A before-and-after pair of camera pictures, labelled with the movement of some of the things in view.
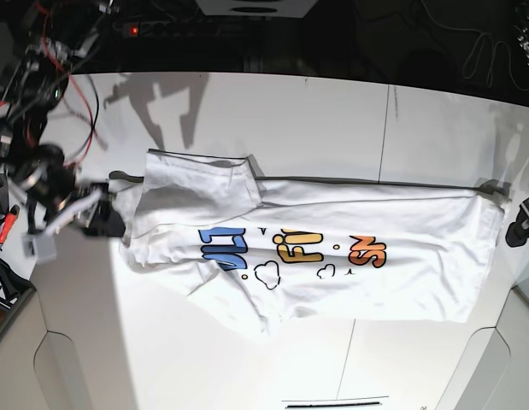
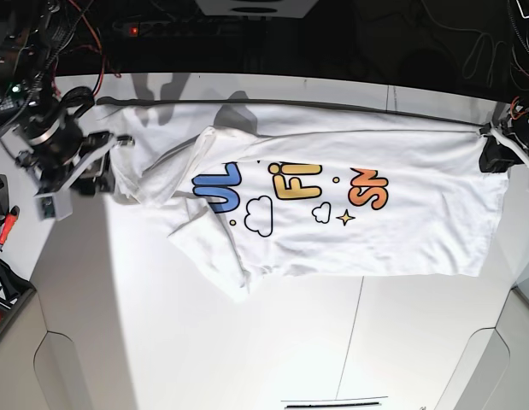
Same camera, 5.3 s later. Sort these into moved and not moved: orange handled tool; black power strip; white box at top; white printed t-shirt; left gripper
Moved: white printed t-shirt; left gripper
Not moved: white box at top; orange handled tool; black power strip
